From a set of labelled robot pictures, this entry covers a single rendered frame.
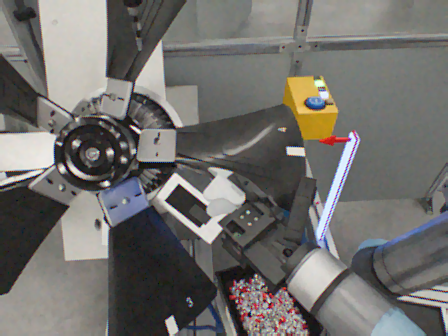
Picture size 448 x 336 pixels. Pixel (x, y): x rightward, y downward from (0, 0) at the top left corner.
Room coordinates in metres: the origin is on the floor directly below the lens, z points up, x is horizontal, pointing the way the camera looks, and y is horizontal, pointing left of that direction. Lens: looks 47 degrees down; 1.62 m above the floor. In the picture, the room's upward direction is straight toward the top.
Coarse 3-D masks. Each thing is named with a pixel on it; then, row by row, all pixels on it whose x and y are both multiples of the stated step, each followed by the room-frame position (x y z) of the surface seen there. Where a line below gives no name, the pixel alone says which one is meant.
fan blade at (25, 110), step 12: (0, 60) 0.50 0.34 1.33; (0, 72) 0.50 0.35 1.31; (12, 72) 0.49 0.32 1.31; (0, 84) 0.50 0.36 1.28; (12, 84) 0.49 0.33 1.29; (24, 84) 0.48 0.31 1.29; (0, 96) 0.50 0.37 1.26; (12, 96) 0.49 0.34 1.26; (24, 96) 0.48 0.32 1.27; (36, 96) 0.48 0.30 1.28; (0, 108) 0.51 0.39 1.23; (12, 108) 0.50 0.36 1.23; (24, 108) 0.49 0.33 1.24; (36, 108) 0.48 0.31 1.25; (24, 120) 0.50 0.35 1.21; (36, 120) 0.49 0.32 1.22
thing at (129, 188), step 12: (132, 180) 0.44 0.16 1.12; (108, 192) 0.39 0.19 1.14; (120, 192) 0.40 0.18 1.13; (132, 192) 0.42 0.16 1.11; (144, 192) 0.43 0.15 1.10; (108, 204) 0.38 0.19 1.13; (120, 204) 0.39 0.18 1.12; (132, 204) 0.40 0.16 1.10; (144, 204) 0.41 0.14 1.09; (108, 216) 0.36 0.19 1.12; (120, 216) 0.37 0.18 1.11; (132, 216) 0.38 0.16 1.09
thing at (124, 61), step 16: (112, 0) 0.64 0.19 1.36; (144, 0) 0.59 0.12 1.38; (160, 0) 0.58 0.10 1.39; (176, 0) 0.56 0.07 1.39; (112, 16) 0.62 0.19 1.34; (128, 16) 0.59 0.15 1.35; (144, 16) 0.57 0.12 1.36; (160, 16) 0.56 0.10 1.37; (112, 32) 0.60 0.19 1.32; (128, 32) 0.57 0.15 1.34; (144, 32) 0.55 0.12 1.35; (160, 32) 0.53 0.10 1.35; (112, 48) 0.58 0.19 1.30; (128, 48) 0.55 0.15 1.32; (144, 48) 0.53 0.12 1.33; (112, 64) 0.56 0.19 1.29; (128, 64) 0.52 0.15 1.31; (144, 64) 0.51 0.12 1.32; (128, 80) 0.50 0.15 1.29
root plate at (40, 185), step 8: (56, 168) 0.41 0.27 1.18; (40, 176) 0.40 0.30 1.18; (48, 176) 0.40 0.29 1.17; (56, 176) 0.41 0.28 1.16; (32, 184) 0.39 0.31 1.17; (40, 184) 0.39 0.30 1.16; (48, 184) 0.40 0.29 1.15; (56, 184) 0.41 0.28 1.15; (40, 192) 0.39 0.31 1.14; (48, 192) 0.40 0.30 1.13; (56, 192) 0.40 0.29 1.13; (64, 192) 0.41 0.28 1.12; (80, 192) 0.42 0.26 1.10; (56, 200) 0.40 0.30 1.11; (64, 200) 0.41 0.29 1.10; (72, 200) 0.41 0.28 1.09
